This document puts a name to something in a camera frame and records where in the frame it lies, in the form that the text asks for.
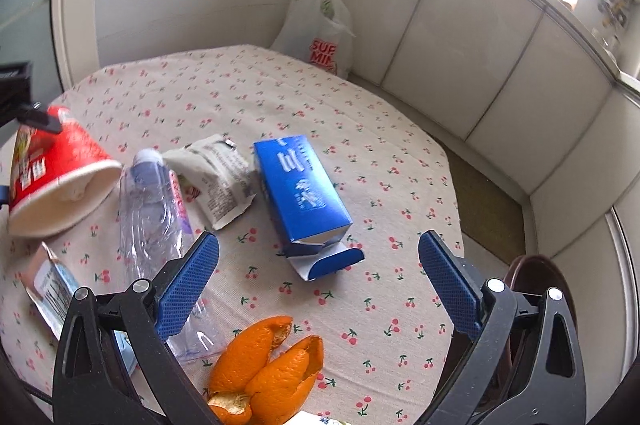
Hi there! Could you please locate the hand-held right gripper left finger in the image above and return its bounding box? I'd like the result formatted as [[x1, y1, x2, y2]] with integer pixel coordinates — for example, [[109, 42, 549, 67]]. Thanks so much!
[[52, 231, 223, 425]]

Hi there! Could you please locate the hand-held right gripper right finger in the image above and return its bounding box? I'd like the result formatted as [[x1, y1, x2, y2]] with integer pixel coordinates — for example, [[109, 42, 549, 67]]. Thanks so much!
[[415, 230, 587, 425]]

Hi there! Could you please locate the red instant noodle cup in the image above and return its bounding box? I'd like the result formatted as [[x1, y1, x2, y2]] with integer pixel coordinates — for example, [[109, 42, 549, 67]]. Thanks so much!
[[7, 105, 124, 239]]

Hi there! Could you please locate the orange peel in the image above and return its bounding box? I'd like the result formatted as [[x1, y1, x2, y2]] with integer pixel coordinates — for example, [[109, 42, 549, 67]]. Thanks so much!
[[205, 315, 325, 425]]

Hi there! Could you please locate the crushed clear plastic bottle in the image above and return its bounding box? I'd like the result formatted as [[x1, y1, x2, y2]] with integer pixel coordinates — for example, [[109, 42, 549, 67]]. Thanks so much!
[[117, 148, 229, 364]]

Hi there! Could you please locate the brown round stool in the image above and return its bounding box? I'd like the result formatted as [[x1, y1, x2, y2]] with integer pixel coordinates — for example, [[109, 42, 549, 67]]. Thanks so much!
[[502, 254, 579, 398]]

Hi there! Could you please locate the silver foil packet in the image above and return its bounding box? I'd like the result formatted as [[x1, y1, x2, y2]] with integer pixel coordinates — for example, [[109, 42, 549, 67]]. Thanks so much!
[[21, 241, 82, 339]]

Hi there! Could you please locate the white snack packet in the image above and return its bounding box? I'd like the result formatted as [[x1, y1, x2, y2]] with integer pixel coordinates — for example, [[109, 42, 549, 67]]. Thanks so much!
[[162, 133, 259, 231]]

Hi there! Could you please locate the blue carton box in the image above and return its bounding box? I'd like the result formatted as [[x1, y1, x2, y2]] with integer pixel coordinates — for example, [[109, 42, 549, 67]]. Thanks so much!
[[253, 134, 366, 282]]

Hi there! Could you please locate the cherry print tablecloth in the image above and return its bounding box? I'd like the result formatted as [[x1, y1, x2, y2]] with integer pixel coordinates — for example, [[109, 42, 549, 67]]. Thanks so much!
[[0, 44, 464, 425]]

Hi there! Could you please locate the white kitchen cabinet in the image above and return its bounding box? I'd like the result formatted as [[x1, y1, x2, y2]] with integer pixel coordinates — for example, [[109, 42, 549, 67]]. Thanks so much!
[[324, 0, 640, 406]]

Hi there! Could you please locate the white plastic shopping bag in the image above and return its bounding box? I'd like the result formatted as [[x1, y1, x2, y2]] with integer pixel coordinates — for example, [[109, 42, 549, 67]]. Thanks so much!
[[270, 0, 356, 80]]

